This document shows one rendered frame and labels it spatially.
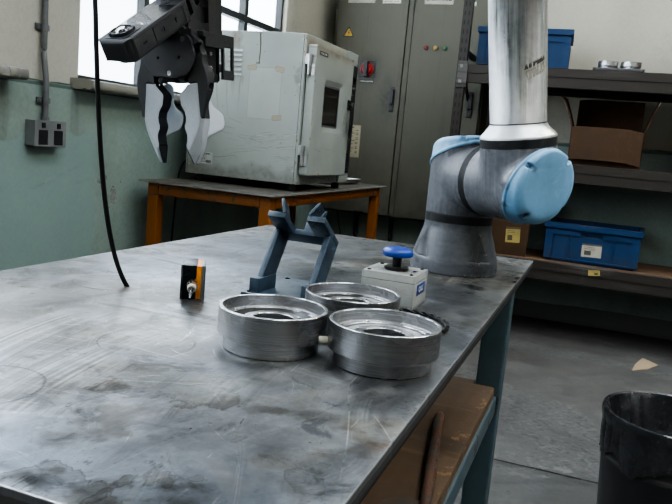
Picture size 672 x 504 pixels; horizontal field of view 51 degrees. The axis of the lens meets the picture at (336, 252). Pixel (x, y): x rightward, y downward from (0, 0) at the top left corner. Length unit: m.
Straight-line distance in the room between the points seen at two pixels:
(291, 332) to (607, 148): 3.58
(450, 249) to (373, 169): 3.48
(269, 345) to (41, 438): 0.23
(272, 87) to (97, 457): 2.65
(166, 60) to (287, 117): 2.16
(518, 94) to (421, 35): 3.57
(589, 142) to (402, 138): 1.17
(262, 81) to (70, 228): 0.98
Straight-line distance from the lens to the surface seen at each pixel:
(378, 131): 4.65
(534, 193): 1.09
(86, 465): 0.46
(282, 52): 3.04
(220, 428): 0.51
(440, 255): 1.20
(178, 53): 0.85
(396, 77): 4.65
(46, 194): 2.75
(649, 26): 4.76
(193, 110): 0.84
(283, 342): 0.65
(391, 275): 0.90
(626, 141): 4.15
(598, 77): 4.11
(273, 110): 3.04
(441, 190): 1.21
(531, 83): 1.10
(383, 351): 0.62
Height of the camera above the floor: 1.00
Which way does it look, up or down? 9 degrees down
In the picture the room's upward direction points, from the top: 5 degrees clockwise
